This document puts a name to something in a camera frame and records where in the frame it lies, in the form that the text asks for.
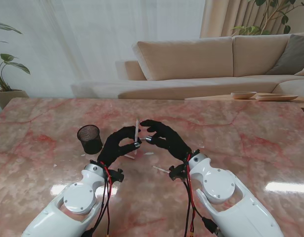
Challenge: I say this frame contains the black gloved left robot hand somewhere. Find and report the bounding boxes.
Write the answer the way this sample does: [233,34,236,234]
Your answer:
[97,125,142,171]

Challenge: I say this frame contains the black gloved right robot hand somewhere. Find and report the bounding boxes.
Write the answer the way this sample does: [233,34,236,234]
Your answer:
[139,119,193,163]

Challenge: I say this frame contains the black mesh brush holder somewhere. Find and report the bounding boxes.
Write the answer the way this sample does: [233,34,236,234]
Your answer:
[77,124,103,155]

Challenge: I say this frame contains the light wooden coffee table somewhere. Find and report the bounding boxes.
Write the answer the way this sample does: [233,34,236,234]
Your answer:
[184,94,304,111]

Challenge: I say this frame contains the beige sectional sofa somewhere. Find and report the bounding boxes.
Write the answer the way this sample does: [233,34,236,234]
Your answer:
[70,32,304,100]

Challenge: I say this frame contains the light wooden bowl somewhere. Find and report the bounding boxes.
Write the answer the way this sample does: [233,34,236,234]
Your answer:
[230,91,258,100]

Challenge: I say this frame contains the beige plant pot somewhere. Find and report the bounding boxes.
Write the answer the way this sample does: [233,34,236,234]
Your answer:
[0,89,29,111]

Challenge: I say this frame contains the shallow wooden tray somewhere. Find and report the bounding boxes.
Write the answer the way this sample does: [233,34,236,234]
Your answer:
[255,94,299,102]

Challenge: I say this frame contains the sheer white curtain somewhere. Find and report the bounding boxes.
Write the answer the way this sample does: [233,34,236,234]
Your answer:
[0,0,207,98]

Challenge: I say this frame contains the large-leaf green houseplant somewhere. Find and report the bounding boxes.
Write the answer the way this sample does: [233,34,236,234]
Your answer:
[0,21,31,92]

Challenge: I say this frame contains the beige pleated curtain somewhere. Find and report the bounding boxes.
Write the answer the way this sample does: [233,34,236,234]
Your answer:
[199,0,304,39]

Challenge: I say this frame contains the grey sofa cushion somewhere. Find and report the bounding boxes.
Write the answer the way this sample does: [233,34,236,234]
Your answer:
[265,34,304,76]

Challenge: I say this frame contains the tall branching green plant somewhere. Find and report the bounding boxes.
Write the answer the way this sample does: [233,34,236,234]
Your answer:
[231,0,304,37]

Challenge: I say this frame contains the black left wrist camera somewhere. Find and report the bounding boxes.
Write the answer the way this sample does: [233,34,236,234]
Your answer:
[109,168,125,184]

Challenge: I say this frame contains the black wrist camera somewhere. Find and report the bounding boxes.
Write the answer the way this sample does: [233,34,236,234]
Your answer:
[109,168,125,184]
[168,164,188,181]

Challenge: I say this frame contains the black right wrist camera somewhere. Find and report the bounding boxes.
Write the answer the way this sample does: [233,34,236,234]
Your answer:
[168,164,188,181]

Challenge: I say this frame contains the red and black left arm cables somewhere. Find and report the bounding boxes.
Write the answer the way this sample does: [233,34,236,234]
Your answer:
[86,165,113,237]

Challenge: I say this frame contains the red and black arm cables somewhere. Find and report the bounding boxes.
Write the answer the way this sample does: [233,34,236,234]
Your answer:
[182,154,224,237]
[86,165,113,237]

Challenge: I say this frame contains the red and black right arm cables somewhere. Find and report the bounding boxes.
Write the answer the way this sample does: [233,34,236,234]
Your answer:
[182,154,224,237]

